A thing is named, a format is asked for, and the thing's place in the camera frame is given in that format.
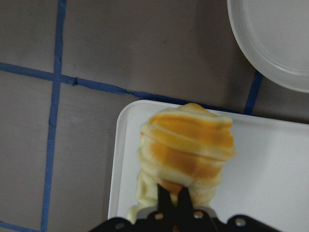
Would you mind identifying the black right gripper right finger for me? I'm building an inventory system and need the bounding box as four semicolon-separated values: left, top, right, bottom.
176;188;193;213

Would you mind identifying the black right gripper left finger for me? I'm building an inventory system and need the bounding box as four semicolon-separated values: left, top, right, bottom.
157;184;174;213

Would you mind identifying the twisted yellow bread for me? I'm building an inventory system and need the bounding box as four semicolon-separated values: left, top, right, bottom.
126;103;236;222

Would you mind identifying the white rectangular tray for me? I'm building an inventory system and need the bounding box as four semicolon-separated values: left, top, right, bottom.
108;100;309;232

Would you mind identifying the white shallow dish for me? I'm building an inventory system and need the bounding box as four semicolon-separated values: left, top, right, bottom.
227;0;309;93

